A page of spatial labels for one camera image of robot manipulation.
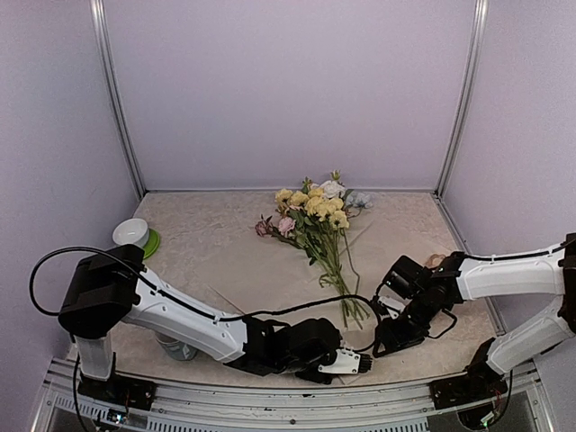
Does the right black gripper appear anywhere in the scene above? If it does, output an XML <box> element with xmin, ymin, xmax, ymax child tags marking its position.
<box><xmin>373</xmin><ymin>292</ymin><xmax>437</xmax><ymax>358</ymax></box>

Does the beige ribbon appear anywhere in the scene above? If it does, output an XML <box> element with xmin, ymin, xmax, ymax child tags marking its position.
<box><xmin>425</xmin><ymin>254</ymin><xmax>446</xmax><ymax>268</ymax></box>

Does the pink beige wrapping paper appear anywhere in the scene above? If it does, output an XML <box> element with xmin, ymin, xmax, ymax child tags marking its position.
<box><xmin>180</xmin><ymin>211</ymin><xmax>395</xmax><ymax>313</ymax></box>

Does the pink fake rose stem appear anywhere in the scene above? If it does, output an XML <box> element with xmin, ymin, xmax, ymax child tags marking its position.
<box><xmin>255</xmin><ymin>210</ymin><xmax>368</xmax><ymax>325</ymax></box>

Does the yellow fake flower stem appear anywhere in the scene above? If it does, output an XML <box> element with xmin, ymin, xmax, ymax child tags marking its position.
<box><xmin>264</xmin><ymin>187</ymin><xmax>367</xmax><ymax>325</ymax></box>

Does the blue fake flower stem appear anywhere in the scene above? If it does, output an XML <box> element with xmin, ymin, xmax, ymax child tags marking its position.
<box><xmin>344</xmin><ymin>191</ymin><xmax>373</xmax><ymax>219</ymax></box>

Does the white fake rose stem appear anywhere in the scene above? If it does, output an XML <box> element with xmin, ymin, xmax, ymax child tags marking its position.
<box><xmin>305</xmin><ymin>170</ymin><xmax>360</xmax><ymax>295</ymax></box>

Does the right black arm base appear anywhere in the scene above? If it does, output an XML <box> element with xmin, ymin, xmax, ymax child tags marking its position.
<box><xmin>429</xmin><ymin>361</ymin><xmax>509</xmax><ymax>410</ymax></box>

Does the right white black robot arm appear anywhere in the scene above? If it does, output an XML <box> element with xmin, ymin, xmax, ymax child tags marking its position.
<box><xmin>373</xmin><ymin>233</ymin><xmax>575</xmax><ymax>400</ymax></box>

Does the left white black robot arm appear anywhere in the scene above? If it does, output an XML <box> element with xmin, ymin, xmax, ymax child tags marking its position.
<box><xmin>58</xmin><ymin>245</ymin><xmax>342</xmax><ymax>401</ymax></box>

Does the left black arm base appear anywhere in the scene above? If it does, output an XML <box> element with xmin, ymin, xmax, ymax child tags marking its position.
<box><xmin>78</xmin><ymin>374</ymin><xmax>157</xmax><ymax>411</ymax></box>

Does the blue white ceramic mug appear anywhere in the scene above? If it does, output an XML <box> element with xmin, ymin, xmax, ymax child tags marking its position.
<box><xmin>156</xmin><ymin>333</ymin><xmax>198</xmax><ymax>362</ymax></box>

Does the green plate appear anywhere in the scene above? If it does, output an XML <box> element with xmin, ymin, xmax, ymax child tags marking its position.
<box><xmin>142</xmin><ymin>229</ymin><xmax>161</xmax><ymax>260</ymax></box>

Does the white bowl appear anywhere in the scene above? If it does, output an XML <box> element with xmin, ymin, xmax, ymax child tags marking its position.
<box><xmin>112</xmin><ymin>218</ymin><xmax>149</xmax><ymax>248</ymax></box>

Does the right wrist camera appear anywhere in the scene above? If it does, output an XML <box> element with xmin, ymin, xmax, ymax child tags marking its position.
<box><xmin>372</xmin><ymin>295</ymin><xmax>405</xmax><ymax>320</ymax></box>

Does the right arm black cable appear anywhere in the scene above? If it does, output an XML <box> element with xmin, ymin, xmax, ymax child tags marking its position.
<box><xmin>463</xmin><ymin>245</ymin><xmax>568</xmax><ymax>262</ymax></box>

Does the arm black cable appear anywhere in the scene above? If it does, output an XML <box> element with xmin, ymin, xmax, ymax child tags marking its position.
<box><xmin>29</xmin><ymin>246</ymin><xmax>145</xmax><ymax>317</ymax></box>
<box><xmin>463</xmin><ymin>245</ymin><xmax>568</xmax><ymax>262</ymax></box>

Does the front aluminium rail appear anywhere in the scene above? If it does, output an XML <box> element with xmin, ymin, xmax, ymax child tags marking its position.
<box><xmin>31</xmin><ymin>355</ymin><xmax>554</xmax><ymax>432</ymax></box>

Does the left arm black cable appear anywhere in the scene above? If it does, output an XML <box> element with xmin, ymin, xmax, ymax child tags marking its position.
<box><xmin>29</xmin><ymin>246</ymin><xmax>145</xmax><ymax>317</ymax></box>

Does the right aluminium frame post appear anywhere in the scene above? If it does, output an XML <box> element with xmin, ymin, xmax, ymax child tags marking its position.
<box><xmin>435</xmin><ymin>0</ymin><xmax>489</xmax><ymax>200</ymax></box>

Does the aluminium frame post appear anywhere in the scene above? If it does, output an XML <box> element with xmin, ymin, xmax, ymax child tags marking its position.
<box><xmin>89</xmin><ymin>0</ymin><xmax>148</xmax><ymax>201</ymax></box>
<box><xmin>435</xmin><ymin>0</ymin><xmax>489</xmax><ymax>200</ymax></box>

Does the left aluminium frame post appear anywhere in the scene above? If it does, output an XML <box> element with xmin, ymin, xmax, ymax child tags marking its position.
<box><xmin>89</xmin><ymin>0</ymin><xmax>148</xmax><ymax>201</ymax></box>

